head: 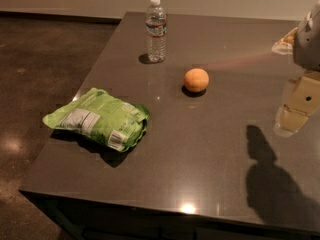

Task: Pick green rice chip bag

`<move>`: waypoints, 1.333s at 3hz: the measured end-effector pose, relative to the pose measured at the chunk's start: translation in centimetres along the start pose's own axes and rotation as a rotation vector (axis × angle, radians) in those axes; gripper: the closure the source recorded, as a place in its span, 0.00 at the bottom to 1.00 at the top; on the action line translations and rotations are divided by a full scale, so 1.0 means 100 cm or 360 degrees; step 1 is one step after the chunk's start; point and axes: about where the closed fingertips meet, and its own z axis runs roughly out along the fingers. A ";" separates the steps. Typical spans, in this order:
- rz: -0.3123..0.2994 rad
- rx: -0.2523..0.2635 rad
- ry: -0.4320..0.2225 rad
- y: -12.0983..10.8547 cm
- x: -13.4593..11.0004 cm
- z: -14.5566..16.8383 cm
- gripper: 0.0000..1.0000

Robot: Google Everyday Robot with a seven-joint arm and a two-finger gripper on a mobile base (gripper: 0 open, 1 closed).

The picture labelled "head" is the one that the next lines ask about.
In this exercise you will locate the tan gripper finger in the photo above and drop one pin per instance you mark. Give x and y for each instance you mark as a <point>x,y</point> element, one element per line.
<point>300,100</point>

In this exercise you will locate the clear plastic water bottle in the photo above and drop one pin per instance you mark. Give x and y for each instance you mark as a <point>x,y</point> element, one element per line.
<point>156,30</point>

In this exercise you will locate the orange fruit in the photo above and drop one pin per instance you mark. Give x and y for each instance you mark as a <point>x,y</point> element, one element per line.
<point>196,80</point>

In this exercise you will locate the pale snack wrapper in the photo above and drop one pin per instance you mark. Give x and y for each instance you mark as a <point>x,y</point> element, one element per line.
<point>284,46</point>

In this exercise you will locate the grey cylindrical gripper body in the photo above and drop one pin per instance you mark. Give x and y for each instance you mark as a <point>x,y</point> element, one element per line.
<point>308,44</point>

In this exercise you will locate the green rice chip bag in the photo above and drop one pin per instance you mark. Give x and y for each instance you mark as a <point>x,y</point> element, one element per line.
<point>103,119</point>

